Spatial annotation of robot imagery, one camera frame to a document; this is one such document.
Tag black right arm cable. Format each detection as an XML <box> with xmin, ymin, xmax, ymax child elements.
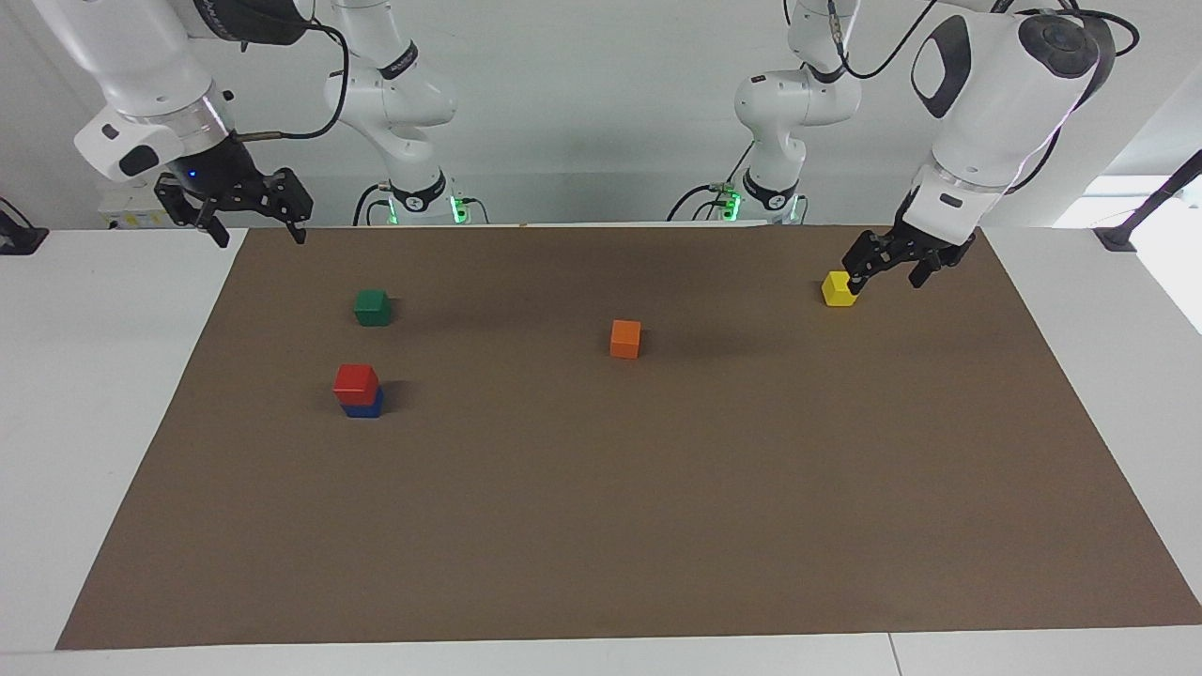
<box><xmin>233</xmin><ymin>17</ymin><xmax>352</xmax><ymax>143</ymax></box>

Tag brown table mat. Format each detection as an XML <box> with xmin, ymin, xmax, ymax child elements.
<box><xmin>54</xmin><ymin>223</ymin><xmax>1202</xmax><ymax>652</ymax></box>

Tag black table clamp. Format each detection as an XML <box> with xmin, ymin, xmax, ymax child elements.
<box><xmin>0</xmin><ymin>195</ymin><xmax>50</xmax><ymax>257</ymax></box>

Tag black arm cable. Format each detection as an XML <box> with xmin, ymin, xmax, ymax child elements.
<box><xmin>824</xmin><ymin>0</ymin><xmax>1143</xmax><ymax>196</ymax></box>
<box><xmin>233</xmin><ymin>17</ymin><xmax>352</xmax><ymax>143</ymax></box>

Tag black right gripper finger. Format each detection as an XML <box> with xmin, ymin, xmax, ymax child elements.
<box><xmin>266</xmin><ymin>168</ymin><xmax>316</xmax><ymax>247</ymax></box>
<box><xmin>153</xmin><ymin>177</ymin><xmax>233</xmax><ymax>251</ymax></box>

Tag white wall box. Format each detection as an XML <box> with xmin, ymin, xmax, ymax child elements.
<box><xmin>98</xmin><ymin>186</ymin><xmax>177</xmax><ymax>232</ymax></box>

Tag green wooden block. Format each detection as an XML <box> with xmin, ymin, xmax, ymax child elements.
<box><xmin>353</xmin><ymin>288</ymin><xmax>393</xmax><ymax>329</ymax></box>

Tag black clamp stand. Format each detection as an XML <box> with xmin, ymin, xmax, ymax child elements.
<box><xmin>1093</xmin><ymin>148</ymin><xmax>1202</xmax><ymax>254</ymax></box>

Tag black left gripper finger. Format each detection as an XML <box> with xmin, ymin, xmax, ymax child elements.
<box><xmin>841</xmin><ymin>230</ymin><xmax>904</xmax><ymax>298</ymax></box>
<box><xmin>906</xmin><ymin>247</ymin><xmax>961</xmax><ymax>290</ymax></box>

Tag black base cable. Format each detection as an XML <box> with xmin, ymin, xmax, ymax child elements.
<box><xmin>352</xmin><ymin>181</ymin><xmax>393</xmax><ymax>227</ymax></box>
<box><xmin>666</xmin><ymin>180</ymin><xmax>732</xmax><ymax>223</ymax></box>

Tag red wooden block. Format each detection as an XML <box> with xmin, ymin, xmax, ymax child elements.
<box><xmin>332</xmin><ymin>363</ymin><xmax>381</xmax><ymax>407</ymax></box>

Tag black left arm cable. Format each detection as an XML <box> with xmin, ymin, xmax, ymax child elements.
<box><xmin>824</xmin><ymin>0</ymin><xmax>1143</xmax><ymax>196</ymax></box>

